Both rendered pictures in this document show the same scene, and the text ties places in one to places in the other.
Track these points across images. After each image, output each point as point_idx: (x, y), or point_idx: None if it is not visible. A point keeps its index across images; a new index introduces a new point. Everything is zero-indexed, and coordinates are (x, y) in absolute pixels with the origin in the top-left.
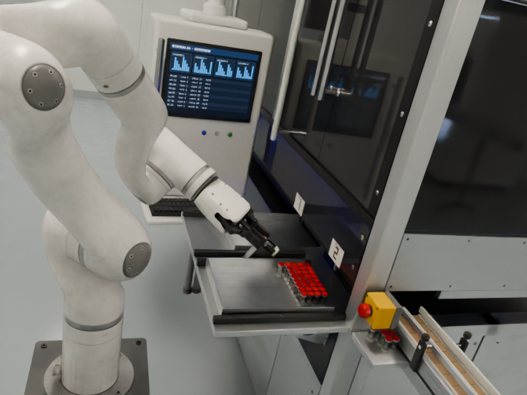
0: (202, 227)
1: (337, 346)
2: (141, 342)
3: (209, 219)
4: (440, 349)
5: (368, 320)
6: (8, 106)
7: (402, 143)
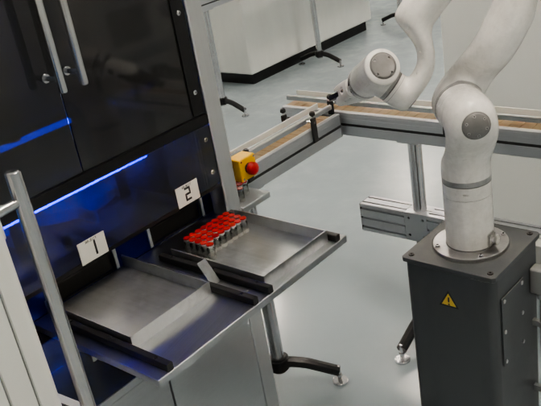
0: (181, 340)
1: None
2: (409, 253)
3: None
4: None
5: (252, 175)
6: None
7: (196, 31)
